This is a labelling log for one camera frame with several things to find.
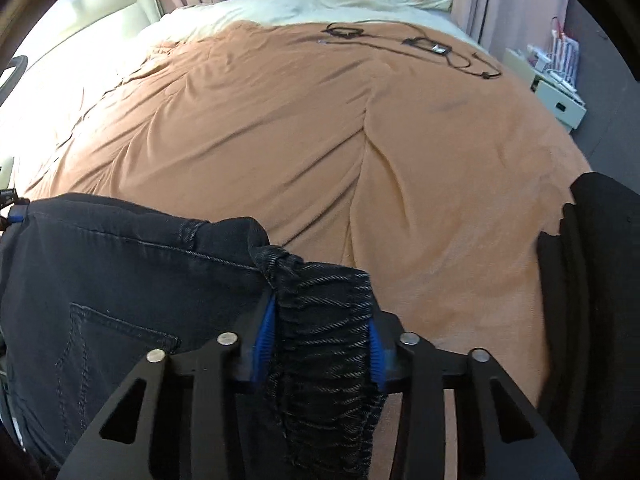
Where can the dark denim jeans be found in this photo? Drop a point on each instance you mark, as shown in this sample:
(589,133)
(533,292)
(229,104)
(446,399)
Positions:
(125,280)

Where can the white nightstand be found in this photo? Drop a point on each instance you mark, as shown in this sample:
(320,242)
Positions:
(560,102)

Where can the cream bear print quilt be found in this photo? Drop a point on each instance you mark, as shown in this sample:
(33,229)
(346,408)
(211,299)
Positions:
(280,5)

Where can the black pants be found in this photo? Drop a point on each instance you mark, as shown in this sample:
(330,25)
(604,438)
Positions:
(585,285)

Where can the red and white rack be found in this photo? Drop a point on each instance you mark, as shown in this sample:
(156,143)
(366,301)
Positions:
(567,52)

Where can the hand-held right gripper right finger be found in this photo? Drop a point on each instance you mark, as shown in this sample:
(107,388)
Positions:
(376,355)

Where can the orange blanket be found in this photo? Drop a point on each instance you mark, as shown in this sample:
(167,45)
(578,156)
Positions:
(300,135)

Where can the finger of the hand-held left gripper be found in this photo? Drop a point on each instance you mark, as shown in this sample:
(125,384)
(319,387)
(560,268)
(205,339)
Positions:
(17,213)

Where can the cream padded headboard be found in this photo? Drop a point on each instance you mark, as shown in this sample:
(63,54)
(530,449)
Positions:
(100,5)

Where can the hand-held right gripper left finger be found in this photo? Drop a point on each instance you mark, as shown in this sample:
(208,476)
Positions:
(263,332)

